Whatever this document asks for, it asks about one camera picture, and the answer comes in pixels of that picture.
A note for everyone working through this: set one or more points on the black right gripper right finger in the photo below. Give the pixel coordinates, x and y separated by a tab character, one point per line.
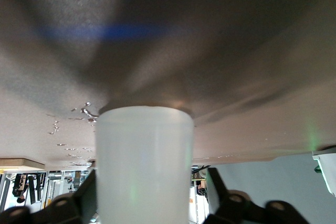
231	203

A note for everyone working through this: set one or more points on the brown table cover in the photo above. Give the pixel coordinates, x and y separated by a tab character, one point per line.
236	51

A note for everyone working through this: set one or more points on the wooden cutting board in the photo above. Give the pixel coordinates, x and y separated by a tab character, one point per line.
21	163

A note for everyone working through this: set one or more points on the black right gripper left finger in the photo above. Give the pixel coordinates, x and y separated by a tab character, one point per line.
65	208

